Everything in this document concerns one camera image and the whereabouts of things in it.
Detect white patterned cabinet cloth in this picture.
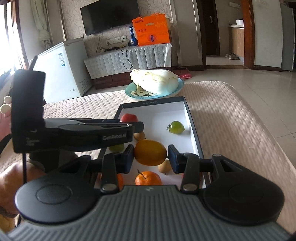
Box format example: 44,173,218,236
84,43,172,79

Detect orange paper gift bag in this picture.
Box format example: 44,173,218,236
132,13,170,46

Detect napa cabbage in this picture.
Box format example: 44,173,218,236
130,69,178,87

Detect light blue cartoon plate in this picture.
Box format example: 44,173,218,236
125,78,185,100

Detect pink quilted table cover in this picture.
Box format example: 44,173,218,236
1,81,295,232

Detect red apple-shaped fruit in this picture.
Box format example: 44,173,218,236
120,113,138,123

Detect tied beige curtain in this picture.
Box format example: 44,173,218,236
30,0,52,50

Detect small brown kiwi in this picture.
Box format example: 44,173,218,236
133,131,145,141

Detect small red tomato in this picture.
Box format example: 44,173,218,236
199,172,204,189

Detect silver refrigerator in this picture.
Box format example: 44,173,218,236
281,4,295,71

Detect black power cable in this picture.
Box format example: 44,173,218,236
119,46,134,70

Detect person's left hand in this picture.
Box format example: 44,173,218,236
0,150,79,215

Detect orange tangerine with stem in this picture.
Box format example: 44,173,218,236
135,170,163,186

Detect blue glass bottle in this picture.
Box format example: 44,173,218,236
128,25,138,47

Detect white chest freezer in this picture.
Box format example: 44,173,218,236
34,38,92,103

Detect dark orange tangerine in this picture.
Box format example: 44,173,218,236
117,173,125,190

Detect wooden kitchen cabinet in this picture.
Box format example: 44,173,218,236
228,27,244,58

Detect green round fruit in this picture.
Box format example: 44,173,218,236
109,144,125,153

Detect yellow-orange round orange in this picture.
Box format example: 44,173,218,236
134,139,167,166

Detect black wall television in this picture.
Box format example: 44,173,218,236
80,0,140,36

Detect pink plush toy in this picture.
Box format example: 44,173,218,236
0,96,12,141

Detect grey white shallow box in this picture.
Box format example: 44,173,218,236
114,96,204,189

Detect dark wood TV cabinet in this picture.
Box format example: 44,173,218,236
92,72,132,89

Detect green tomato with stem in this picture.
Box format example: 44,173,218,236
167,121,185,135

